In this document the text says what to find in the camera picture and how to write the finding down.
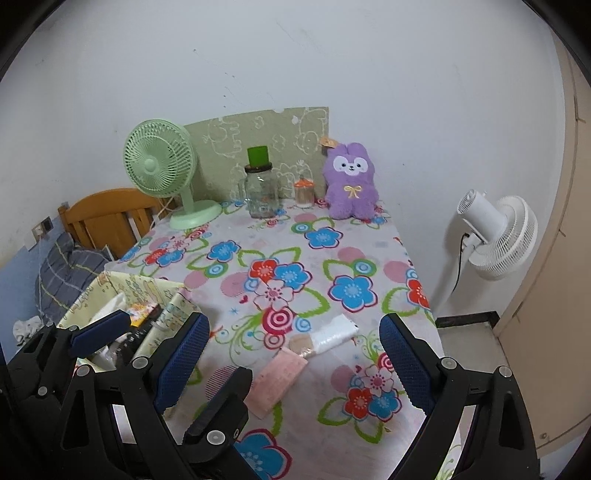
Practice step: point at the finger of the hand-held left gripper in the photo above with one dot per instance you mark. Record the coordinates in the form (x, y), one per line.
(99, 332)
(217, 406)

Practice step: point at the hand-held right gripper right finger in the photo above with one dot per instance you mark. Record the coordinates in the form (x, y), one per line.
(406, 364)

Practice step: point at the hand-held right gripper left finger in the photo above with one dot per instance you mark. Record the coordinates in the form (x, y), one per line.
(180, 364)

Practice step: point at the yellow fabric storage box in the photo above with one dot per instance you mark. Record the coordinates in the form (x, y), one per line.
(138, 284)

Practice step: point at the white packet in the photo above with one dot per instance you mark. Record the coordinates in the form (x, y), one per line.
(339, 332)

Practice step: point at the beige cloth piece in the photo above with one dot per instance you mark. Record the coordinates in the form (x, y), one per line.
(300, 344)

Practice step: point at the blue plaid pillow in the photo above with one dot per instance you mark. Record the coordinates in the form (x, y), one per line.
(69, 272)

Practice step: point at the white printed cloth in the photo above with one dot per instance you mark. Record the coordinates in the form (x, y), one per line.
(25, 330)

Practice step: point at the blue bed sheet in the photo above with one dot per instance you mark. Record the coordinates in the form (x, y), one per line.
(18, 286)

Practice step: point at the wooden chair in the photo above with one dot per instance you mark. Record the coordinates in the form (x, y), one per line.
(106, 217)

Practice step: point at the floral tablecloth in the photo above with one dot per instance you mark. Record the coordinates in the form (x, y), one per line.
(323, 258)

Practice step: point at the white standing fan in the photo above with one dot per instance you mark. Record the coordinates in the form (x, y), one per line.
(505, 235)

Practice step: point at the green desk fan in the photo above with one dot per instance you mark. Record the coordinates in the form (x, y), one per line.
(152, 161)

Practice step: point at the purple plush bunny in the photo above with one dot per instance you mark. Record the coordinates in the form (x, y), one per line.
(351, 184)

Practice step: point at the glass jar with black lid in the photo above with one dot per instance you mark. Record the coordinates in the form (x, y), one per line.
(263, 194)

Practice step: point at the small jar with orange lid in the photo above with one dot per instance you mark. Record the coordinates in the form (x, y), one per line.
(304, 194)

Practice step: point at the beige wooden door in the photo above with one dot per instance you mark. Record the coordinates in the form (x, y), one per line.
(554, 230)

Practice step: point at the green cup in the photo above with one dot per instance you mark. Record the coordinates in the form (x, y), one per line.
(257, 154)

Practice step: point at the green patterned board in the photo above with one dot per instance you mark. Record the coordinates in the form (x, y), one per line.
(258, 134)

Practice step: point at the wall socket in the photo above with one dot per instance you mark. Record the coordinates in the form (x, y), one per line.
(43, 228)

